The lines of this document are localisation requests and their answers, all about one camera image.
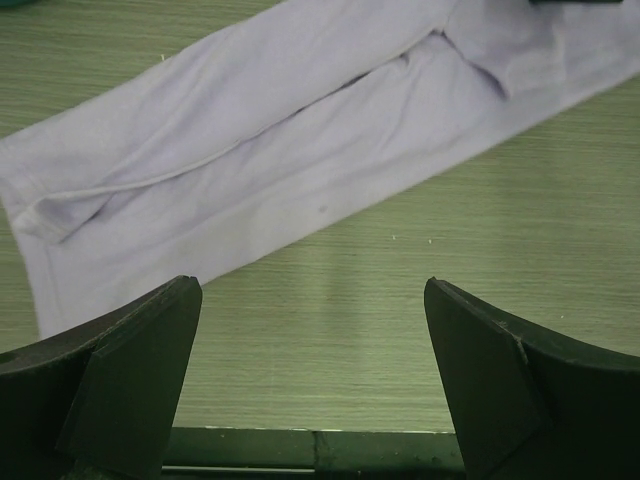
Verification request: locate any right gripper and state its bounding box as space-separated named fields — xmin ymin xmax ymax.
xmin=529 ymin=0 xmax=623 ymax=5

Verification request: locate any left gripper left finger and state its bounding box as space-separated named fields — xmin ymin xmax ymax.
xmin=1 ymin=276 xmax=202 ymax=479

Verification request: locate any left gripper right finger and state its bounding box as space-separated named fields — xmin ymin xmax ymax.
xmin=424 ymin=278 xmax=639 ymax=479

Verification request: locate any lavender t-shirt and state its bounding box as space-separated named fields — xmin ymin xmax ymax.
xmin=1 ymin=1 xmax=639 ymax=338

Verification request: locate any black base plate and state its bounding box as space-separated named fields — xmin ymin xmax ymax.
xmin=163 ymin=426 xmax=464 ymax=473

